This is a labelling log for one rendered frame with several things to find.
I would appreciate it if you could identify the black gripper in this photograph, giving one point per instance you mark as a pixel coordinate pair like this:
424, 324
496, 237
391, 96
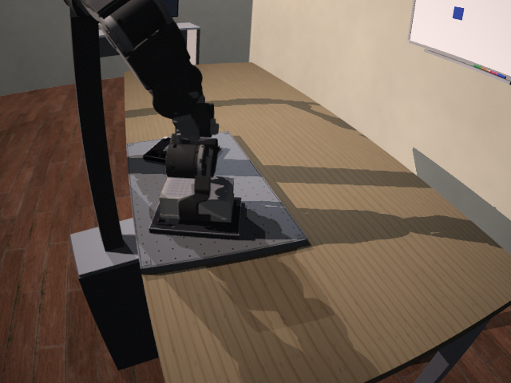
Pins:
190, 161

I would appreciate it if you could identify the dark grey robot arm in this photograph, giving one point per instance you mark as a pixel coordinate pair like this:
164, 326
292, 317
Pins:
163, 64

